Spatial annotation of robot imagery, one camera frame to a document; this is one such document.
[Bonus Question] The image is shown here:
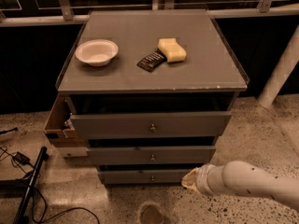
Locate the grey drawer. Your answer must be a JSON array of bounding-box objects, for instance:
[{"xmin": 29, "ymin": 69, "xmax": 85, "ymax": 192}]
[
  {"xmin": 71, "ymin": 111, "xmax": 231, "ymax": 140},
  {"xmin": 98, "ymin": 169, "xmax": 190, "ymax": 185},
  {"xmin": 87, "ymin": 146, "xmax": 216, "ymax": 165}
]

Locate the grey top drawer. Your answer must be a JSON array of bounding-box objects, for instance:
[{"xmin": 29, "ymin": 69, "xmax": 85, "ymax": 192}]
[{"xmin": 71, "ymin": 111, "xmax": 231, "ymax": 140}]

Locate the grey bottom drawer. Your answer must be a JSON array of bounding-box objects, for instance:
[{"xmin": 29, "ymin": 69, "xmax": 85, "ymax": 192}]
[{"xmin": 98, "ymin": 169, "xmax": 190, "ymax": 185}]

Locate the grey drawer cabinet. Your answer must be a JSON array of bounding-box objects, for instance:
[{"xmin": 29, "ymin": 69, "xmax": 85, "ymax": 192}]
[{"xmin": 58, "ymin": 10, "xmax": 248, "ymax": 173}]

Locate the black snack packet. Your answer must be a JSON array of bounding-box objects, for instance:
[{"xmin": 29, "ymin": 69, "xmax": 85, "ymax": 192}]
[{"xmin": 137, "ymin": 49, "xmax": 166, "ymax": 72}]

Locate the yellow sponge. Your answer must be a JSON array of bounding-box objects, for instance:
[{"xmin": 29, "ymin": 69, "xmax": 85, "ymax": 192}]
[{"xmin": 158, "ymin": 38, "xmax": 187, "ymax": 63}]

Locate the wooden side box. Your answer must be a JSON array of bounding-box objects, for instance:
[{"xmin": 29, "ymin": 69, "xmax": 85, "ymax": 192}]
[{"xmin": 44, "ymin": 95, "xmax": 87, "ymax": 158}]

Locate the white diagonal pole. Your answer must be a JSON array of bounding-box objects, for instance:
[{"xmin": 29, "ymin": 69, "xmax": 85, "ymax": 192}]
[{"xmin": 258, "ymin": 26, "xmax": 299, "ymax": 108}]

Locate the black metal stand bar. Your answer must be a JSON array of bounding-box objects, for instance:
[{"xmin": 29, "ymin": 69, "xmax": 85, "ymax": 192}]
[{"xmin": 13, "ymin": 147, "xmax": 48, "ymax": 224}]

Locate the black power adapter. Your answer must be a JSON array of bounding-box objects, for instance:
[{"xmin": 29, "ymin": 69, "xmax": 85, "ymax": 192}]
[{"xmin": 14, "ymin": 152, "xmax": 30, "ymax": 165}]

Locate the metal window railing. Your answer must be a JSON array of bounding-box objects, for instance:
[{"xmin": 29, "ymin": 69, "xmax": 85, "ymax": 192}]
[{"xmin": 0, "ymin": 0, "xmax": 299, "ymax": 27}]

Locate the black floor cable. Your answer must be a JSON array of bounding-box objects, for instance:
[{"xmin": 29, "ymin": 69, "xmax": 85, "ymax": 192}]
[{"xmin": 0, "ymin": 145, "xmax": 101, "ymax": 224}]

